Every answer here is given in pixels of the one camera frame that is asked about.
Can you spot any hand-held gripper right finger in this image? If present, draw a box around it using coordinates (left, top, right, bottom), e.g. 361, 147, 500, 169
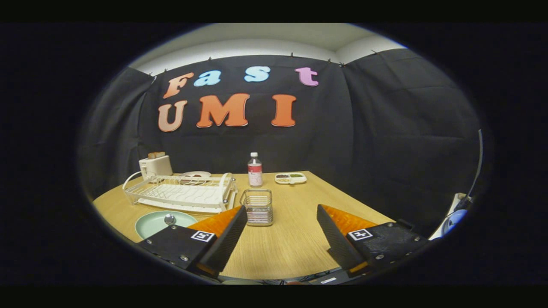
316, 204, 431, 278

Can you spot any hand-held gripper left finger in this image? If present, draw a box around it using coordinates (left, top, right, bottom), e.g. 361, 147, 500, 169
138, 205, 248, 279

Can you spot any metal wire basket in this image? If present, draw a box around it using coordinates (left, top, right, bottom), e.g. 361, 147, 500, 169
239, 189, 274, 226

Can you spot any white wire dish rack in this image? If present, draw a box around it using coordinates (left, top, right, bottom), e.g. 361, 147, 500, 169
122, 171, 238, 214

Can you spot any pale green plate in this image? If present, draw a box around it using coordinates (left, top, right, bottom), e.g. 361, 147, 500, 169
135, 210, 200, 240

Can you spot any white plate with meat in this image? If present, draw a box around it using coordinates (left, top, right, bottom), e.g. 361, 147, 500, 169
179, 171, 211, 184

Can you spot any white divided condiment dish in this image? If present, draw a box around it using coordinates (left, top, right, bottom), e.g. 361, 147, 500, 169
274, 172, 307, 185

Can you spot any clear bottle with red label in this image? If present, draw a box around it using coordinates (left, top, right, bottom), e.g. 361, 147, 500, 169
247, 152, 263, 187

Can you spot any white toaster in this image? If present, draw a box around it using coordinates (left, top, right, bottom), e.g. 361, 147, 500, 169
139, 155, 173, 180

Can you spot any black backdrop cloth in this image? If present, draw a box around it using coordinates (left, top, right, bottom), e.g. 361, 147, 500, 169
79, 48, 482, 236

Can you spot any white and blue object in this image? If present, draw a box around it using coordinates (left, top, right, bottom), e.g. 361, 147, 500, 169
428, 192, 471, 240

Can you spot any thin white cable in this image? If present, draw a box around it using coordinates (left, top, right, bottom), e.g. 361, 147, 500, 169
466, 130, 483, 201

